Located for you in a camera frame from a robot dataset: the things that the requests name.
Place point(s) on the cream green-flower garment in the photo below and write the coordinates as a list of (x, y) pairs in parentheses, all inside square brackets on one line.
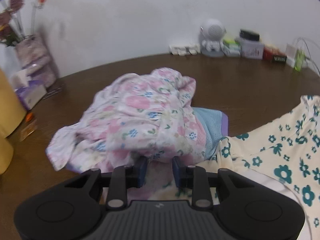
[(286, 150)]

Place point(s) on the pink floral garment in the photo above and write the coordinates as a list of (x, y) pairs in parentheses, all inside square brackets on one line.
[(149, 115)]

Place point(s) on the black small box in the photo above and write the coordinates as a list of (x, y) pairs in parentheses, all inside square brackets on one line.
[(249, 35)]

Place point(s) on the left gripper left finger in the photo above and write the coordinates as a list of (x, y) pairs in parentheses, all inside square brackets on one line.
[(123, 178)]

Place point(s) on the yellow thermos jug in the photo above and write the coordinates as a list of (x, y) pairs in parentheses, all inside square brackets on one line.
[(12, 111)]

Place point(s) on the green white small boxes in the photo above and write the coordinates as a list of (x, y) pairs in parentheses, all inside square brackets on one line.
[(231, 48)]

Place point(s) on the white charger block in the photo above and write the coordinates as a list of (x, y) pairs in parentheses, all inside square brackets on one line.
[(291, 54)]

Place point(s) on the green spray bottle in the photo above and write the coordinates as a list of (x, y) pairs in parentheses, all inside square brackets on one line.
[(300, 60)]

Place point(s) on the red dark label box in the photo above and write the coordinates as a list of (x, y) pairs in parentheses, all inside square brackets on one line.
[(274, 55)]

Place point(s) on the yellow mug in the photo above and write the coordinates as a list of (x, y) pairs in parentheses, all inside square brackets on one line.
[(6, 154)]

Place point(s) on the blue purple garment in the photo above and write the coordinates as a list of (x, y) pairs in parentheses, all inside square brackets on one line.
[(215, 125)]

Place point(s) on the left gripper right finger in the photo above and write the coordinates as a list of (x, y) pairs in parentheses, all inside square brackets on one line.
[(194, 178)]

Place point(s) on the white small connectors row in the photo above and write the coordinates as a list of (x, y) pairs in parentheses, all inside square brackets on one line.
[(192, 49)]

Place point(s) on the white astronaut robot figurine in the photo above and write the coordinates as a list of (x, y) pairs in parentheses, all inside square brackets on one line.
[(211, 34)]

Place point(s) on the pink knitted vase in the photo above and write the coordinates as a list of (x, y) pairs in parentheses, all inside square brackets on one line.
[(35, 59)]

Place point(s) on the purple tissue box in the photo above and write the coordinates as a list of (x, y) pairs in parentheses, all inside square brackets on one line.
[(28, 91)]

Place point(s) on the orange small item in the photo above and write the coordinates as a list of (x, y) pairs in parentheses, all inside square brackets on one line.
[(29, 126)]

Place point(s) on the grey tin box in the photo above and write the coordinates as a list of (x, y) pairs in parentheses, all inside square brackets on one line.
[(251, 49)]

